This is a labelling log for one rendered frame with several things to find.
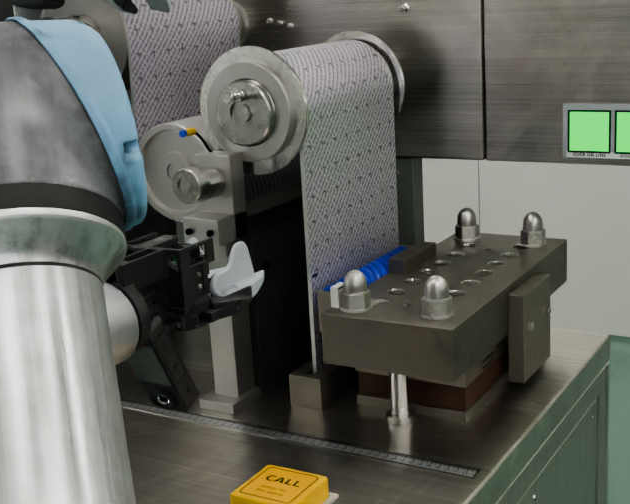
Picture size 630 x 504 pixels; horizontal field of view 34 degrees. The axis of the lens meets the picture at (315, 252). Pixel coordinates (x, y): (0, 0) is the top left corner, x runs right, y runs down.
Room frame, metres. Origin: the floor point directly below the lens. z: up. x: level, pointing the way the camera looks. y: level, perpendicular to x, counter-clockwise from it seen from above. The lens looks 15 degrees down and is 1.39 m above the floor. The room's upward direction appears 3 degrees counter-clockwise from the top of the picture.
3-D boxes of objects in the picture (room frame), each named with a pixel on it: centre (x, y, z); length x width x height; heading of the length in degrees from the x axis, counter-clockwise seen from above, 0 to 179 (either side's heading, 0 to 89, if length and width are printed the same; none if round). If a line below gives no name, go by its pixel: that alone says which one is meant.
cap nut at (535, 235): (1.34, -0.30, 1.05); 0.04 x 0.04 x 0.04
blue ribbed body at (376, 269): (1.24, -0.07, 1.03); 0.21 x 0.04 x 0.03; 149
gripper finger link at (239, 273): (0.99, 0.08, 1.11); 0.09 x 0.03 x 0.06; 140
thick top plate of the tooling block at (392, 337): (1.23, -0.17, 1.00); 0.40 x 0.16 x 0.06; 149
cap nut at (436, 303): (1.07, -0.13, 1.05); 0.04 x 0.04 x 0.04
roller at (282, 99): (1.28, 0.00, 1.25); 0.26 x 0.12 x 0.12; 149
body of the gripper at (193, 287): (0.92, 0.15, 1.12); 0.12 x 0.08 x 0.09; 149
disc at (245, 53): (1.18, 0.06, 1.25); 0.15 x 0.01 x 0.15; 59
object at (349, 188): (1.26, -0.05, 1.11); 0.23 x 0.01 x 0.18; 149
